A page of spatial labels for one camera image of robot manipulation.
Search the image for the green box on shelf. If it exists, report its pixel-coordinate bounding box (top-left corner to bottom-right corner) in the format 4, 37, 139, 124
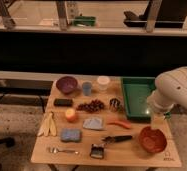
73, 16, 96, 26

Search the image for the blue sponge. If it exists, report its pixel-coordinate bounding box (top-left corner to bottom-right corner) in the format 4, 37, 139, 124
60, 129, 82, 142

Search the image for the metal cup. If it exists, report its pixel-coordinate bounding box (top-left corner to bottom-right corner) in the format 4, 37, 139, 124
109, 98, 120, 111

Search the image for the black object on shelf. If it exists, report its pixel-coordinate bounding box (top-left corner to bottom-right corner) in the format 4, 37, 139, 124
123, 0, 187, 28

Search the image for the white cup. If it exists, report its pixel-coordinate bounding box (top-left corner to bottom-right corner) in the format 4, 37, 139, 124
97, 76, 110, 91

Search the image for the purple bowl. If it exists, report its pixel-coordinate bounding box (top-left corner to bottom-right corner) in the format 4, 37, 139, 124
56, 76, 78, 94

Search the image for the bunch of dark grapes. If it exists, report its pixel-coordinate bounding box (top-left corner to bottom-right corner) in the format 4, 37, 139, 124
77, 99, 105, 113

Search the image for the green tray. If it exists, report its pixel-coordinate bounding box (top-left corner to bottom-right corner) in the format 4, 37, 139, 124
121, 77, 155, 122

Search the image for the orange bowl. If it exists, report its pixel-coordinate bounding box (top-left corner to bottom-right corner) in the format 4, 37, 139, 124
138, 126, 167, 154

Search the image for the orange carrot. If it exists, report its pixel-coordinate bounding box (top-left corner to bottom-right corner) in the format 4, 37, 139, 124
107, 120, 132, 129

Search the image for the peach fruit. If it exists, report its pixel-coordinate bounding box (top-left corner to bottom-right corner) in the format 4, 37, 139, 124
65, 108, 78, 122

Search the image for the black binder clip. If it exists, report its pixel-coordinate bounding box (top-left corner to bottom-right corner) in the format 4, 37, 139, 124
90, 144, 104, 159

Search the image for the metal fork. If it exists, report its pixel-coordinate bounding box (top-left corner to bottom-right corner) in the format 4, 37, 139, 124
46, 147, 79, 155

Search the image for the grey blue cloth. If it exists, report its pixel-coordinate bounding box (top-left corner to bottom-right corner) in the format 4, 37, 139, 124
83, 117, 103, 130

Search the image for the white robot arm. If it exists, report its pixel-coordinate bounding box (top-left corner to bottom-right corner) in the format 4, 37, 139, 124
146, 67, 187, 130

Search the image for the black handled tool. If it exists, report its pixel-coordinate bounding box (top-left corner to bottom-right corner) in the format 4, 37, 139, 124
102, 135, 133, 144

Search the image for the bunch of bananas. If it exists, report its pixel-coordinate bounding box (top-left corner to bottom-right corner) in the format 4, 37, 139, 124
38, 112, 57, 137

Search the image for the blue cup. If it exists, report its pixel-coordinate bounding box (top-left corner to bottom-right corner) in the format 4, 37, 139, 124
82, 82, 92, 96

